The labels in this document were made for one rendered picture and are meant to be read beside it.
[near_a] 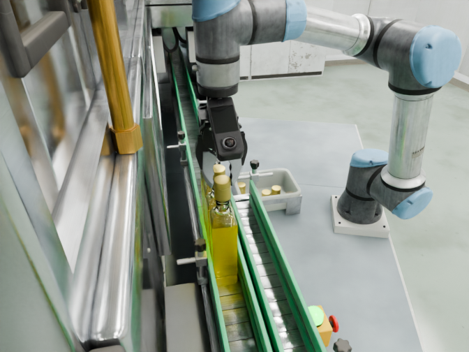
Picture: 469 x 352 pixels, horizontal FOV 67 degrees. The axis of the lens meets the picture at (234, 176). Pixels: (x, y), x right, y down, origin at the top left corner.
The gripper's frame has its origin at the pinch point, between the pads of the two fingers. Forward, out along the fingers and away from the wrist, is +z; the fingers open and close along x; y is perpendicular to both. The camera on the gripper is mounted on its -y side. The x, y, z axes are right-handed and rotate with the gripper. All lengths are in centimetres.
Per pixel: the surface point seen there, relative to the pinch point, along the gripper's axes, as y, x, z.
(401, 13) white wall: 440, -332, 50
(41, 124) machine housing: -37, 16, -32
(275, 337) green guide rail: -22.8, -5.8, 19.6
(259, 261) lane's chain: 3.1, -9.8, 28.2
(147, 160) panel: -0.1, 13.9, -6.9
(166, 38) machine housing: 185, 7, 13
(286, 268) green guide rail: -7.3, -12.9, 19.9
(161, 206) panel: -0.1, 12.6, 4.0
